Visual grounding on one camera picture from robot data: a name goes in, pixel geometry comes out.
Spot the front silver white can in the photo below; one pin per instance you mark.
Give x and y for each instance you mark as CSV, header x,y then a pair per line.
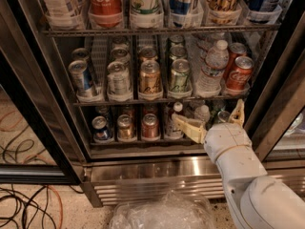
x,y
119,81

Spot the clear water bottle shelf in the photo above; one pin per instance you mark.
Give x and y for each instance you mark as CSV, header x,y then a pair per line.
x,y
212,69

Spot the top blue bottle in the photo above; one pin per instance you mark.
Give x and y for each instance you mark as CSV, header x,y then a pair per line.
x,y
263,11

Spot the front blue silver can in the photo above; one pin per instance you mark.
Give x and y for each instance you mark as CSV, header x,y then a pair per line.
x,y
82,78

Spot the top red Coca-Cola bottle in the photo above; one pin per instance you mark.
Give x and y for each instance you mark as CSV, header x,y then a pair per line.
x,y
106,13

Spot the rear red Coca-Cola can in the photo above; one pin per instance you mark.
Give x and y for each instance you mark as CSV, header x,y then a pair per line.
x,y
235,49

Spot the rear blue silver can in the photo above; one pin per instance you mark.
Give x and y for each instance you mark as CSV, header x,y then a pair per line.
x,y
82,54

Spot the stainless steel fridge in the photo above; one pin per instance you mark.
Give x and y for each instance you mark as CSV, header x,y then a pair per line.
x,y
115,171

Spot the clear plastic bag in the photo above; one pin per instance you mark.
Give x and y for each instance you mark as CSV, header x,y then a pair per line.
x,y
172,211

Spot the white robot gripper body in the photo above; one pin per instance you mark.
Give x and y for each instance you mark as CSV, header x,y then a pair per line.
x,y
226,141

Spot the bottom clear water bottle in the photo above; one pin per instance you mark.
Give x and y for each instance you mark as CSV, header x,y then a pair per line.
x,y
202,113

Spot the bottom brown juice bottle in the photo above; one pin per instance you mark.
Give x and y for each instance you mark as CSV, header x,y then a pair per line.
x,y
171,131

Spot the bottom red can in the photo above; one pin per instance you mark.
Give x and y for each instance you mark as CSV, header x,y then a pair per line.
x,y
149,126

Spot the top green white bottle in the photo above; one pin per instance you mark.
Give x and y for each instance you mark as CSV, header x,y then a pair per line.
x,y
145,14

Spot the silver white can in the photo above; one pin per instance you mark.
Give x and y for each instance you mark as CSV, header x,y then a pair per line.
x,y
121,54
119,81

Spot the bottom green can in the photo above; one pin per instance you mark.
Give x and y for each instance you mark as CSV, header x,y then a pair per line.
x,y
221,117

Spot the red coca-cola can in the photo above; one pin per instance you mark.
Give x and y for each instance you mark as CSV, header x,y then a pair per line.
x,y
235,49
240,73

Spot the left glass fridge door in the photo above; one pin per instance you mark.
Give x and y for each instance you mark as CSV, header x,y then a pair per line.
x,y
35,80

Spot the front gold soda can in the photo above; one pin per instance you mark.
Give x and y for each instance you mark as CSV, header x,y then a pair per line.
x,y
150,77

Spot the top white label bottle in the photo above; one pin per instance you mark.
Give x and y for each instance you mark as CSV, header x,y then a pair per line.
x,y
66,15

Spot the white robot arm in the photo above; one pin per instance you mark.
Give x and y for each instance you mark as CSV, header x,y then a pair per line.
x,y
255,200

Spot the bottom gold can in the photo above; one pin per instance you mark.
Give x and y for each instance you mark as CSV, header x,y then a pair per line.
x,y
125,127

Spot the top gold black can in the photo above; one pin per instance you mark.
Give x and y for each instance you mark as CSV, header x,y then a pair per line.
x,y
222,11

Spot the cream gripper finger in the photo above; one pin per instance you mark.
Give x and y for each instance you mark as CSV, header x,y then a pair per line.
x,y
192,128
237,115

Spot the front green soda can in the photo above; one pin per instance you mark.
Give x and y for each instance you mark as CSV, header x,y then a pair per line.
x,y
179,81

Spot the bottom blue Pepsi can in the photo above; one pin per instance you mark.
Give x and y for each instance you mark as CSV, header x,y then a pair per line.
x,y
101,130

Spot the front red Coca-Cola can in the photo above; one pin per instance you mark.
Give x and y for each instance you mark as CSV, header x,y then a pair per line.
x,y
240,73

